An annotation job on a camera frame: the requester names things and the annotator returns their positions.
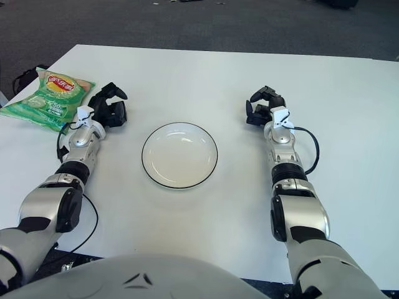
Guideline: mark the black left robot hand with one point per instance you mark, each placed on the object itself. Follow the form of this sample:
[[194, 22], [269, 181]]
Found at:
[[107, 112]]

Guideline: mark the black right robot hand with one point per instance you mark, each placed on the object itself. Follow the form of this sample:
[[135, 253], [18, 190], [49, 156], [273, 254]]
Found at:
[[260, 113]]

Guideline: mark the green potato chips bag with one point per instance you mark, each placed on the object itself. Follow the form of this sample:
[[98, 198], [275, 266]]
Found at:
[[46, 102]]

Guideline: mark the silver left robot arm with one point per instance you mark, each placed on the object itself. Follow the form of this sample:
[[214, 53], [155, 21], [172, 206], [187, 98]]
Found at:
[[40, 202]]

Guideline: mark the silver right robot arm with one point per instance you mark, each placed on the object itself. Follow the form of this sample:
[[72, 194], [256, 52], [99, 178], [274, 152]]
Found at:
[[302, 215]]

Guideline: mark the white plate with black rim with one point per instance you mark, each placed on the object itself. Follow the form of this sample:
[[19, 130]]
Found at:
[[179, 155]]

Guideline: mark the black bag on floor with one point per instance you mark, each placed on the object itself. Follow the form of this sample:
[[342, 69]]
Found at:
[[29, 74]]

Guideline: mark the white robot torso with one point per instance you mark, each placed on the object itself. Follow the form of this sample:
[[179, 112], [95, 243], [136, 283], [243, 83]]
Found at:
[[134, 277]]

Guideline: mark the metal bracket under table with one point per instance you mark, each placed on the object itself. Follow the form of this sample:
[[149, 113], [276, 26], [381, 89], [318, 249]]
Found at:
[[67, 266]]

